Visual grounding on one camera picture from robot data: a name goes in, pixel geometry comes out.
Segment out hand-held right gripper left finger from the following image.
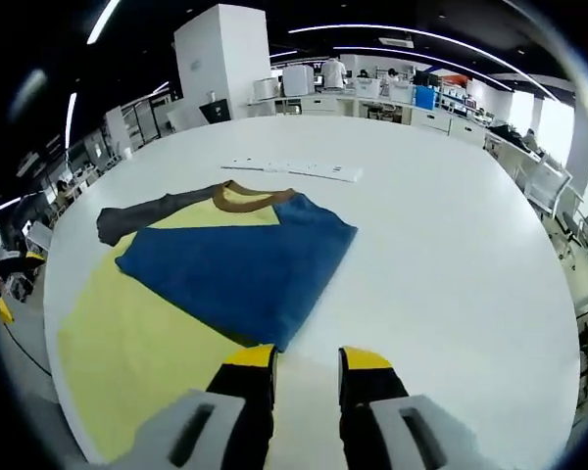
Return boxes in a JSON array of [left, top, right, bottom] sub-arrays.
[[136, 343, 280, 470]]

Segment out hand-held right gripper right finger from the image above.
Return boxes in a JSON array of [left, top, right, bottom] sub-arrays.
[[336, 345, 476, 470]]

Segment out yellow blue black garment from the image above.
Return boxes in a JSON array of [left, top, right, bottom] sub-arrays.
[[56, 179, 359, 464]]

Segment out white template strip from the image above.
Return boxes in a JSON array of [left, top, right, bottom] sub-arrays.
[[220, 156, 364, 184]]

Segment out ceiling light strips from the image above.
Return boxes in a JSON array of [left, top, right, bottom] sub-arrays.
[[0, 0, 560, 219]]

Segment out black bin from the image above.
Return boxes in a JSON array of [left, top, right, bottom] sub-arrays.
[[199, 99, 230, 124]]

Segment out white office chair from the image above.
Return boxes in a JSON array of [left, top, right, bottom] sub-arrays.
[[518, 154, 572, 216]]

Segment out white square pillar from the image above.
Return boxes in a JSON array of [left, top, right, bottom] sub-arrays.
[[172, 3, 271, 123]]

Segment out white box appliance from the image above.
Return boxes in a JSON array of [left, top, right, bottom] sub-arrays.
[[281, 66, 310, 97], [252, 77, 280, 102]]

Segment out dark cloth pile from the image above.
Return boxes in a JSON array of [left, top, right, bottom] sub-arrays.
[[487, 122, 525, 146]]

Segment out row of white cabinets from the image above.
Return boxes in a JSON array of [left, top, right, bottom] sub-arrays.
[[247, 87, 501, 148]]

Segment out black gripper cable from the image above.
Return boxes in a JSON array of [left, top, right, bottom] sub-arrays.
[[4, 322, 54, 377]]

